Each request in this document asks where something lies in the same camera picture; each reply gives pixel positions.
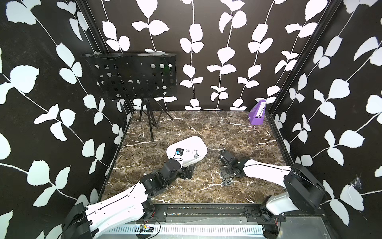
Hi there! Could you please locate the pile of chrome sockets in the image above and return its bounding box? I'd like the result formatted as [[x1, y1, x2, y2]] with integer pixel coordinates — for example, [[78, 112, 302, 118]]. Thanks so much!
[[222, 177, 234, 187]]

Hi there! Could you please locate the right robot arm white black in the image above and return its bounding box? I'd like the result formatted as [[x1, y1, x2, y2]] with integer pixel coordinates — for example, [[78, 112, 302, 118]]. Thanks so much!
[[219, 148, 325, 221]]

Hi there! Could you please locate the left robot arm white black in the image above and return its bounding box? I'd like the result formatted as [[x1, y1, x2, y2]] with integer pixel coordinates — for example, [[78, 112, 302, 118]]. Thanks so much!
[[59, 157, 197, 239]]

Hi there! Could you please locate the white plastic storage tray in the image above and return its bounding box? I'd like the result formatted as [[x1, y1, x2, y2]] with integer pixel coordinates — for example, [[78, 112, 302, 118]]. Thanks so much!
[[166, 136, 208, 167]]

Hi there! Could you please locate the purple stapler box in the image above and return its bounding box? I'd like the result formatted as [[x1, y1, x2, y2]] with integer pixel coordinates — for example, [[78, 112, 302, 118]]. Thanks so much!
[[249, 100, 267, 125]]

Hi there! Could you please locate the black music stand tripod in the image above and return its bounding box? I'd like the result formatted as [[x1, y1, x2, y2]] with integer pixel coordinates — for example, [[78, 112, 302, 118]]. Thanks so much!
[[139, 98, 174, 142]]

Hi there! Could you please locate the black perforated music stand desk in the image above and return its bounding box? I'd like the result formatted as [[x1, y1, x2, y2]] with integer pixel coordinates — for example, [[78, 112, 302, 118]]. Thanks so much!
[[83, 53, 177, 100]]

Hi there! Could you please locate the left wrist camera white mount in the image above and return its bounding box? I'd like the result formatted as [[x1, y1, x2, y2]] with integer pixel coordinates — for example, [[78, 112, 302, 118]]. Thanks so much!
[[173, 147, 185, 162]]

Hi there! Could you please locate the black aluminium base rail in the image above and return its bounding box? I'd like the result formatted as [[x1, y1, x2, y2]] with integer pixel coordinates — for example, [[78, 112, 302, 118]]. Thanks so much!
[[80, 203, 332, 239]]

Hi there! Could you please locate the white ribbed cable duct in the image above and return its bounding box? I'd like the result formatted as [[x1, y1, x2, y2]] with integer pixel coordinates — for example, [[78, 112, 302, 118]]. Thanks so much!
[[105, 224, 264, 238]]

